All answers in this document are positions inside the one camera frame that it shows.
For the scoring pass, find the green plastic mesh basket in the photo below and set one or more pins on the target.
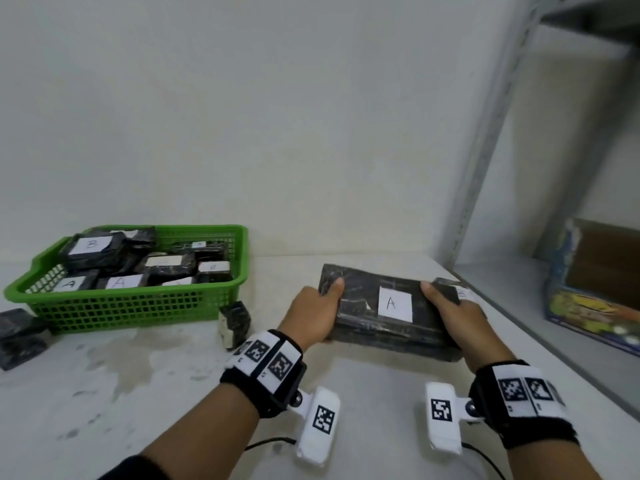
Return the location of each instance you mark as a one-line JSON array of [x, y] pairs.
[[125, 309]]

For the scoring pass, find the black wristband with markers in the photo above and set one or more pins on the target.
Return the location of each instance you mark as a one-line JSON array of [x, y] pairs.
[[245, 387], [540, 432]]

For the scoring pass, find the colourful printed cardboard box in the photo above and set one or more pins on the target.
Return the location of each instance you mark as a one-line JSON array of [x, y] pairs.
[[590, 314]]

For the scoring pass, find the black right wristband with markers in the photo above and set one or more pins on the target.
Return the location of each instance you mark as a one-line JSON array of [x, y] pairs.
[[540, 432]]

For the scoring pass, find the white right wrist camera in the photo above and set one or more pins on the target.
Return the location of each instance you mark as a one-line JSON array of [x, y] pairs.
[[442, 437]]

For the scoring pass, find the person's left hand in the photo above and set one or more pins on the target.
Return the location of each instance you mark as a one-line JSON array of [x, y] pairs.
[[312, 317]]

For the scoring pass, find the small marbled packet labelled A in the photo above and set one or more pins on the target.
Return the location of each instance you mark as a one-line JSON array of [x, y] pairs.
[[125, 282]]

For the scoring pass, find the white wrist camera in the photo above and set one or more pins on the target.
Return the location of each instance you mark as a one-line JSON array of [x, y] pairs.
[[312, 447], [442, 437]]

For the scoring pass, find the black packet labelled b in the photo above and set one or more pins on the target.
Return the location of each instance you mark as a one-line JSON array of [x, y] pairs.
[[90, 264], [485, 454]]

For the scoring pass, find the long black packet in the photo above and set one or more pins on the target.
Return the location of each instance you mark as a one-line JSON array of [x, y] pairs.
[[210, 252]]

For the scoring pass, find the person's right hand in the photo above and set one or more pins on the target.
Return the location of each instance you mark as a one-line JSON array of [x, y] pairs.
[[470, 334]]

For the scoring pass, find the black left wristband with markers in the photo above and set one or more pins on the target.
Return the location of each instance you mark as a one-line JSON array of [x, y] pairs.
[[245, 387]]

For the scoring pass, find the long black box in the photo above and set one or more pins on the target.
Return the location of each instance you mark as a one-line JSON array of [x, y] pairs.
[[360, 304]]

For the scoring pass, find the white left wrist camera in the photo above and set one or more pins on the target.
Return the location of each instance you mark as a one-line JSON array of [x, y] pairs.
[[312, 447]]

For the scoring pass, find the small black packet with label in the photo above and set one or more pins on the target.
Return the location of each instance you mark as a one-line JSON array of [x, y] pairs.
[[237, 317]]

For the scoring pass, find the person's left forearm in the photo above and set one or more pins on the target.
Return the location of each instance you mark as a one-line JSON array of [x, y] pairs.
[[200, 429]]

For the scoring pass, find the person's right forearm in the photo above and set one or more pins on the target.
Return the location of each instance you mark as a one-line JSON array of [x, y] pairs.
[[550, 464]]

